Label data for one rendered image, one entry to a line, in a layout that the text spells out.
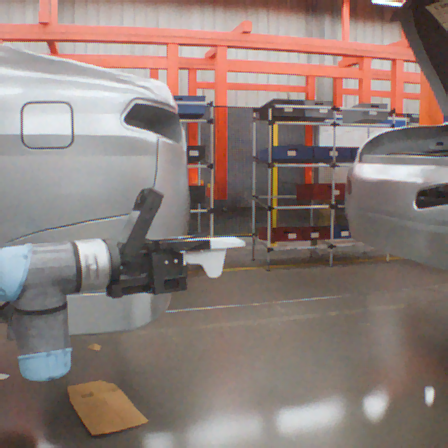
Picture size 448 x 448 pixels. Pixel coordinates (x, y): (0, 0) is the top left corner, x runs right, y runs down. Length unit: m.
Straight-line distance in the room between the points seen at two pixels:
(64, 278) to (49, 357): 0.11
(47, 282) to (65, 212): 1.02
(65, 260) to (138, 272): 0.12
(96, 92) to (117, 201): 0.37
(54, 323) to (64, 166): 1.04
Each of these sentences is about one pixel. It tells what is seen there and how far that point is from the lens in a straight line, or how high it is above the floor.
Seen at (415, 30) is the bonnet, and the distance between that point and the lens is 3.97.
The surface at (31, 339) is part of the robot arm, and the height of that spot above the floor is 1.13.
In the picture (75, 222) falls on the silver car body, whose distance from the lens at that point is 1.71.
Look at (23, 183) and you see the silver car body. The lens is 1.71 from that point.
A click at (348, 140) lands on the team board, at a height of 1.54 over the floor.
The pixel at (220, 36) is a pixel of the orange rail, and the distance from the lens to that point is 7.94.
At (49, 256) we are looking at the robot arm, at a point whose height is 1.24.
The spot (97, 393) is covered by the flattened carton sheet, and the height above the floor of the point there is 0.01.
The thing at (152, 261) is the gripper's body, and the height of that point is 1.22.
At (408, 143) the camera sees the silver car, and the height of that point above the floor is 1.45.
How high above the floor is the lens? 1.38
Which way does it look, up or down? 8 degrees down
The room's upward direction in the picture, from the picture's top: straight up
